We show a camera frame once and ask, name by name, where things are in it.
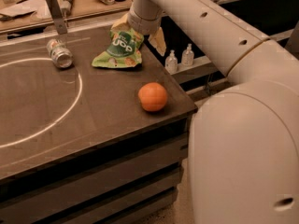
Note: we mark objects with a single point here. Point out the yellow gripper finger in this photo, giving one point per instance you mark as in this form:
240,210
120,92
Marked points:
121,25
157,41

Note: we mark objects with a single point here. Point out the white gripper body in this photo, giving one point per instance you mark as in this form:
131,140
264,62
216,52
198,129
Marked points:
142,22

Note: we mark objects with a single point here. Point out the green rice chip bag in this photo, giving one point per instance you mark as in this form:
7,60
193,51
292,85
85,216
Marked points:
123,51

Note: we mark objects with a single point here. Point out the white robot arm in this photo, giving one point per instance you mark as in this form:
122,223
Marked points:
244,141

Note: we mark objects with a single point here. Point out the left clear sanitizer bottle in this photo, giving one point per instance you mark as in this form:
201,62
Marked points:
171,62

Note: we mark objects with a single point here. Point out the clear sanitizer bottle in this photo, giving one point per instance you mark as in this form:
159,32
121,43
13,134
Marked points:
171,62
187,56

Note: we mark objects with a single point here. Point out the right clear sanitizer bottle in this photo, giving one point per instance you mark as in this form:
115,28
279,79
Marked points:
187,56

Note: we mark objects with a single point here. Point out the orange fruit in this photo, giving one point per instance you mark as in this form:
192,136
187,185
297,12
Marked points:
152,97

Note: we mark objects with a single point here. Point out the silver soda can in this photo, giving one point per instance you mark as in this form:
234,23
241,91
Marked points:
59,53

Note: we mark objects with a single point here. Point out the white papers on desk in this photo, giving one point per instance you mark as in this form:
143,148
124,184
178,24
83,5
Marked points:
37,7

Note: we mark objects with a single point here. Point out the left metal bracket post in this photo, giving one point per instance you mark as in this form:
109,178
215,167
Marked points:
57,16

